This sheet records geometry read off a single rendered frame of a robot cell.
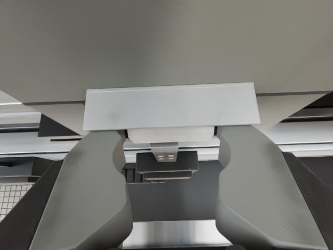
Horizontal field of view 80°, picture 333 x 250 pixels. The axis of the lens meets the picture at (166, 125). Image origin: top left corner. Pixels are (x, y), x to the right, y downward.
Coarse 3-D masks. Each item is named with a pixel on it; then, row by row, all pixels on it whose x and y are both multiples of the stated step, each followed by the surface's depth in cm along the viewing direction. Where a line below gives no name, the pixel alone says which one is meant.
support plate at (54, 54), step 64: (0, 0) 5; (64, 0) 5; (128, 0) 5; (192, 0) 6; (256, 0) 6; (320, 0) 6; (0, 64) 8; (64, 64) 8; (128, 64) 8; (192, 64) 8; (256, 64) 9; (320, 64) 9
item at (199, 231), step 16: (144, 224) 18; (160, 224) 18; (176, 224) 18; (192, 224) 18; (208, 224) 18; (128, 240) 18; (144, 240) 18; (160, 240) 18; (176, 240) 18; (192, 240) 18; (208, 240) 18; (224, 240) 18
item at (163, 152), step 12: (156, 144) 24; (168, 144) 24; (144, 156) 39; (156, 156) 31; (168, 156) 31; (180, 156) 39; (192, 156) 39; (144, 168) 38; (156, 168) 38; (168, 168) 38; (180, 168) 38; (192, 168) 38
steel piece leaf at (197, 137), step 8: (128, 136) 19; (136, 136) 20; (144, 136) 20; (152, 136) 20; (160, 136) 20; (168, 136) 20; (176, 136) 20; (184, 136) 20; (192, 136) 20; (200, 136) 20; (208, 136) 20
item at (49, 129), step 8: (40, 120) 20; (48, 120) 20; (40, 128) 20; (48, 128) 20; (56, 128) 20; (64, 128) 20; (40, 136) 20; (48, 136) 20; (56, 136) 20; (64, 136) 20; (72, 136) 20; (80, 136) 20; (216, 136) 22
